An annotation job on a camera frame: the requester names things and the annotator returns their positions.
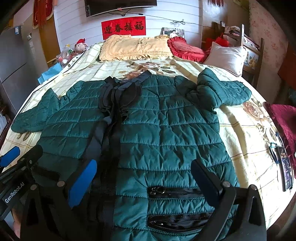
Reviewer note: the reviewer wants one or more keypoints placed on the blue paper bag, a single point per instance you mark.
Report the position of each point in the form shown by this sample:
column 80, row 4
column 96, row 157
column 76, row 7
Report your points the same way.
column 52, row 71

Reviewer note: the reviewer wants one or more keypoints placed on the red calligraphy banner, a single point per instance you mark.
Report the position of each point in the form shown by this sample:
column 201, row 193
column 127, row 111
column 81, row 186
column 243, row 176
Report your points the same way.
column 134, row 26

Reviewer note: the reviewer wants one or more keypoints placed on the yellow fringed pillow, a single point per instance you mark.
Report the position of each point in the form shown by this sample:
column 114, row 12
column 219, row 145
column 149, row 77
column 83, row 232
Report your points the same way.
column 125, row 47

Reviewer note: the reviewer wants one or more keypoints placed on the red heart cushion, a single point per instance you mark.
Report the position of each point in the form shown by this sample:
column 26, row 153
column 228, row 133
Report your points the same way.
column 179, row 48

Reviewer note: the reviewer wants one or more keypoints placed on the red hanging wall decoration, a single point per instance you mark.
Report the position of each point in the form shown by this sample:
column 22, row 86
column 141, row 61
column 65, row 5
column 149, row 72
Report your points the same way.
column 42, row 12

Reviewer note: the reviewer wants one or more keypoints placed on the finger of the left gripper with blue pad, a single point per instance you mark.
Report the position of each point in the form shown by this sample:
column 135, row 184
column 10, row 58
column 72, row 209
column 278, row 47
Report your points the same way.
column 8, row 157

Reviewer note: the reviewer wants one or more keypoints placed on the framed photo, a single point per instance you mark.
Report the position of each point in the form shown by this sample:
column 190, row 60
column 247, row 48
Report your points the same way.
column 173, row 32

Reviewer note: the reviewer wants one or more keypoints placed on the dark green quilted jacket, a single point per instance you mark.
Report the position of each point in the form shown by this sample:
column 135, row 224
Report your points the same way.
column 143, row 133

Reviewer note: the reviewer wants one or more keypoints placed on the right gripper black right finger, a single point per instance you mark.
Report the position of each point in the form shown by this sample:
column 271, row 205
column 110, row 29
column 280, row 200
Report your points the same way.
column 215, row 191

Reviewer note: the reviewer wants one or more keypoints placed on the floral cream bedspread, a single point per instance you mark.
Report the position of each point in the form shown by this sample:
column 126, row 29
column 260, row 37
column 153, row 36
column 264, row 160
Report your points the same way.
column 246, row 130

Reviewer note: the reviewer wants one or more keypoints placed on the grey refrigerator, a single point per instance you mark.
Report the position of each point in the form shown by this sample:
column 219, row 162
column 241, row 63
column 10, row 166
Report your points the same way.
column 18, row 73

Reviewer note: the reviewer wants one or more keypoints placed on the white satin pillow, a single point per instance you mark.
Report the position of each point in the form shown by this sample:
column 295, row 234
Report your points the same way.
column 228, row 58

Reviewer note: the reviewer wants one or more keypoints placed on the maroon cloth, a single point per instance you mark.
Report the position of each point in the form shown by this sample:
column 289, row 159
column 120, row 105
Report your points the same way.
column 284, row 119

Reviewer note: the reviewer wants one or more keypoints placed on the plush pig toy red hat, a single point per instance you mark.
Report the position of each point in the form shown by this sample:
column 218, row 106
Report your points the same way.
column 80, row 46

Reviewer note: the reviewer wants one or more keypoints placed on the smartphone with blue lanyard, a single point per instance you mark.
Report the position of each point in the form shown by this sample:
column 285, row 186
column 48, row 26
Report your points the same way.
column 280, row 157

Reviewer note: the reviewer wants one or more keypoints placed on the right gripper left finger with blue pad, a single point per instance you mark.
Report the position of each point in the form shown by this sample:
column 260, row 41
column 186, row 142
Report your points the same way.
column 75, row 187

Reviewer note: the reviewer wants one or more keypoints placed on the wall mounted television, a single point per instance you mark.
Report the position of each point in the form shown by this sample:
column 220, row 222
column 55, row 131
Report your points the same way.
column 97, row 7

